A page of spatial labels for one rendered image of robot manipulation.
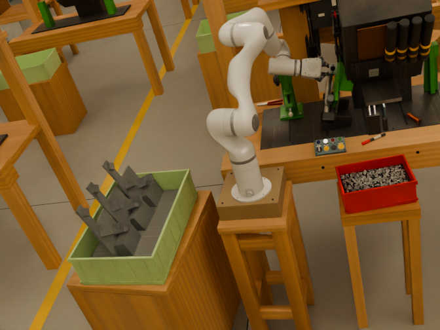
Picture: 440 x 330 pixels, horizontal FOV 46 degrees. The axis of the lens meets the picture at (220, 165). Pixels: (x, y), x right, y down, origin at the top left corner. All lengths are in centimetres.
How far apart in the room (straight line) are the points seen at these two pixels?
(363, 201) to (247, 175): 52
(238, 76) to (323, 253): 152
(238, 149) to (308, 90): 95
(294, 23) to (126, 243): 145
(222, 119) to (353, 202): 69
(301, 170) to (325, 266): 84
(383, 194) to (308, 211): 137
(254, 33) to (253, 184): 66
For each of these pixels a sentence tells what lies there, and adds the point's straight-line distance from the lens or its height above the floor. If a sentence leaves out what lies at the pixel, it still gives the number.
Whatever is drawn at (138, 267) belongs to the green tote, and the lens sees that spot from 230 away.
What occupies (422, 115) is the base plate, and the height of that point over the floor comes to 90.
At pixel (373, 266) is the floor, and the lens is 326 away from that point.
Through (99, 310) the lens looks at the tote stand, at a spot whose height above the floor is 62.
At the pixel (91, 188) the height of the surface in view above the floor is 113.
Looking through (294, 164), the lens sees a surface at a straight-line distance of 262.
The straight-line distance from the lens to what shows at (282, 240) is 240.
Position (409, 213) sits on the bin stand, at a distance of 242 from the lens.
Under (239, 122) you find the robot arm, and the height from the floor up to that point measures 133.
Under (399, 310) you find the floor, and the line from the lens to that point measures 306.
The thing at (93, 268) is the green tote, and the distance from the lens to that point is 240.
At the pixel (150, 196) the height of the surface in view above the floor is 91.
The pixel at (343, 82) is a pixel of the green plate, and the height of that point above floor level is 116.
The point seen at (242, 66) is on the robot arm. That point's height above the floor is 149.
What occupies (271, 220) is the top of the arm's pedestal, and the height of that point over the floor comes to 85.
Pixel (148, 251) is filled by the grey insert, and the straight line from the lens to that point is 243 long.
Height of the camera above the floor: 239
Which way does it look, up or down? 33 degrees down
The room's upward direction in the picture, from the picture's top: 17 degrees counter-clockwise
